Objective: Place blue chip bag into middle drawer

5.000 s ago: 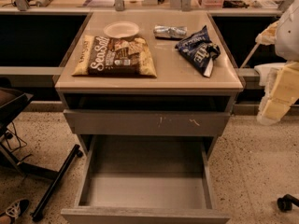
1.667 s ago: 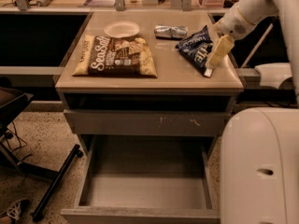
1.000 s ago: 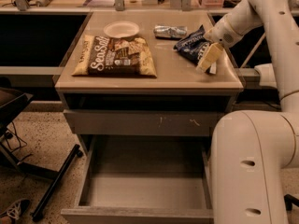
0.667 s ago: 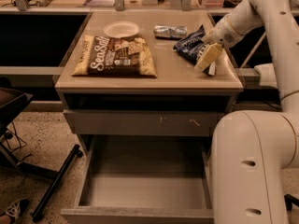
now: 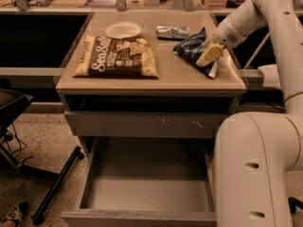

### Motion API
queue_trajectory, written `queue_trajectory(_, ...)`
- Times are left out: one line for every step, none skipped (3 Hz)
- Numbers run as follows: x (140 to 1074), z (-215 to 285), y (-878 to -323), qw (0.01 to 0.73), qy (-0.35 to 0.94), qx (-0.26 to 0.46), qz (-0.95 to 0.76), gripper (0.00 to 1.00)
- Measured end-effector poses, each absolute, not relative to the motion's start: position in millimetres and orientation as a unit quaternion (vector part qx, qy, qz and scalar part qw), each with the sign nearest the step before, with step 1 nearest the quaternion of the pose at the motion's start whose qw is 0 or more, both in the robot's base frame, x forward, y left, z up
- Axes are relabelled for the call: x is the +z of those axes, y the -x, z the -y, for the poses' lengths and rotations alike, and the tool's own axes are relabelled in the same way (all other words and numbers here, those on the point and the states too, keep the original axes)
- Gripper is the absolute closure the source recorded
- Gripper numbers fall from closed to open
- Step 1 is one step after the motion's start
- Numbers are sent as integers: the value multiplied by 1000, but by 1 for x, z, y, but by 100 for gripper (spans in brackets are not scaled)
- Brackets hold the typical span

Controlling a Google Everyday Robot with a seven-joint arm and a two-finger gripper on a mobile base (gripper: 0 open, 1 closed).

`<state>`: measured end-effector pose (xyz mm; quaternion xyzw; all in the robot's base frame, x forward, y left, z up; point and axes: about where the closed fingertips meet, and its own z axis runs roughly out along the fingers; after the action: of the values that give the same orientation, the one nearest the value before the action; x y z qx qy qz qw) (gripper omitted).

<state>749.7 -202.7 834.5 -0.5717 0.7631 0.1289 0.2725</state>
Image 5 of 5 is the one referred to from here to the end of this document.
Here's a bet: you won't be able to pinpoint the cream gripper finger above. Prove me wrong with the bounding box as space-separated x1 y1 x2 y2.
196 43 224 67

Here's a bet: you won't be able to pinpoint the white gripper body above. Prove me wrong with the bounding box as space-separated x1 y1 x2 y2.
204 14 248 48

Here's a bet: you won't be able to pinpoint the blue chip bag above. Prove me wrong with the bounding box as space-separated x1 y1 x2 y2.
173 27 217 79

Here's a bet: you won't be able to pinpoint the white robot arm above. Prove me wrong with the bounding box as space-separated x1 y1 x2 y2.
197 0 303 227

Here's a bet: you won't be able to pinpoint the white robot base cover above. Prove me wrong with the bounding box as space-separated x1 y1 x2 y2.
258 64 281 90

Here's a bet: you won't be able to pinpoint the grey drawer cabinet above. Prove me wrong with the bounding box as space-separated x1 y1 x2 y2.
56 9 246 149

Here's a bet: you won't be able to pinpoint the brown sea salt chip bag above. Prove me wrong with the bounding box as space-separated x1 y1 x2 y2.
74 36 159 79

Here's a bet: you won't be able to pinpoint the grey top drawer front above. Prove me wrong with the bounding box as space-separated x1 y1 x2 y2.
64 111 226 138

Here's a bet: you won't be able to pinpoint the open middle drawer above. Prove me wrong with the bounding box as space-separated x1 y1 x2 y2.
62 137 217 227

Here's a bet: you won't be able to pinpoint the white rod with black tip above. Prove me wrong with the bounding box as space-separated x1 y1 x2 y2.
242 32 270 69

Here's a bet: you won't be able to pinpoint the silver foil snack wrapper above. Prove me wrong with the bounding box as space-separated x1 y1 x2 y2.
155 26 189 40

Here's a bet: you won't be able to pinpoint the white paper plate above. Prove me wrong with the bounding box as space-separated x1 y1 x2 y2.
105 22 141 39

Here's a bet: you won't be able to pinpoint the black rolling stand base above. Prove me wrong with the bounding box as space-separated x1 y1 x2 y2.
0 89 84 225

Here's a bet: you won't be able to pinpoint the patterned sneaker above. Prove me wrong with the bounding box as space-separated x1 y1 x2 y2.
0 201 29 227

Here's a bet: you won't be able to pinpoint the black cables on floor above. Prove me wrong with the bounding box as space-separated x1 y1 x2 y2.
3 123 32 163

